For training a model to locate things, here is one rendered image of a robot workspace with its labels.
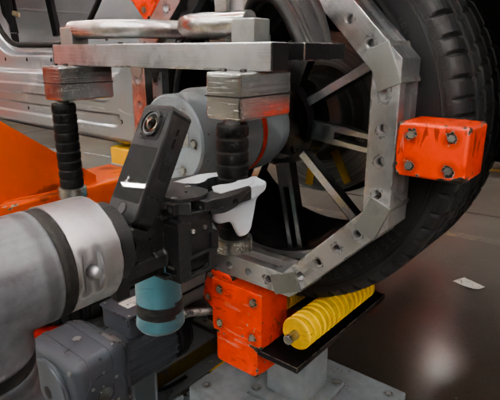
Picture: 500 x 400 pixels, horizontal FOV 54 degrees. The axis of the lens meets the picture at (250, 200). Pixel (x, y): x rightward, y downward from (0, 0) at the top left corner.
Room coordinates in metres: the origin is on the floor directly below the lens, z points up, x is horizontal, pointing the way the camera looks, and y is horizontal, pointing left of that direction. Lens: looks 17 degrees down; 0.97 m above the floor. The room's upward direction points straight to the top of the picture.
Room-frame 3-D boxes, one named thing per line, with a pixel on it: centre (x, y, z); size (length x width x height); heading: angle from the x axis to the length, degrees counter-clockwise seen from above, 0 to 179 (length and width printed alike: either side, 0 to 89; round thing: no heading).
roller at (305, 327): (0.83, -0.16, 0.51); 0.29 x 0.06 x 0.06; 141
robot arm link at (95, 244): (0.38, 0.14, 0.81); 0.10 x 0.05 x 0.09; 51
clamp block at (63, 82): (0.77, 0.26, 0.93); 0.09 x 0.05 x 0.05; 141
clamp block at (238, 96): (0.56, 0.00, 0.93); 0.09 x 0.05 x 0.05; 141
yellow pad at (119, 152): (1.29, 0.28, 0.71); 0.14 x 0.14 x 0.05; 51
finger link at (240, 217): (0.51, 0.01, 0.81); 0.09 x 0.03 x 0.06; 133
